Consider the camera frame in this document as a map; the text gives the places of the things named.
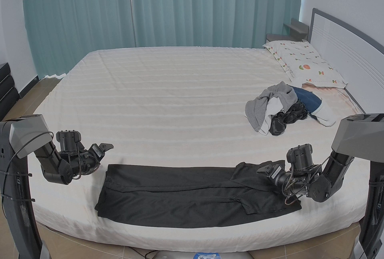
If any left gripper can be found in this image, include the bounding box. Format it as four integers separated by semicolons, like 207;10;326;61
87;144;105;164

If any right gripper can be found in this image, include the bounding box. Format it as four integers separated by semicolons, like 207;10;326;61
268;165;290;189

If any black T-shirt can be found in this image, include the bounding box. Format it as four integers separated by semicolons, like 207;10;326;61
94;162;302;228

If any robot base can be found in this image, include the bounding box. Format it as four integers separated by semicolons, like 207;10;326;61
153;250;252;259

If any pile of clothes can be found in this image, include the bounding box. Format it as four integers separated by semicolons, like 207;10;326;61
245;81;336;136

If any bed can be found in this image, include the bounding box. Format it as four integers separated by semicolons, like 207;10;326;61
28;8;384;254

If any white printed pillow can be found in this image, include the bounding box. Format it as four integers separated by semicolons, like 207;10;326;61
262;39;348;88

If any grey bedside table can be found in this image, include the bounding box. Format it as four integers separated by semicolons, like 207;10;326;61
266;18;309;42

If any black cable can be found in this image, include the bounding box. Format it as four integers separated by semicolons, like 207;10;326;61
283;193;302;207
129;247;159;259

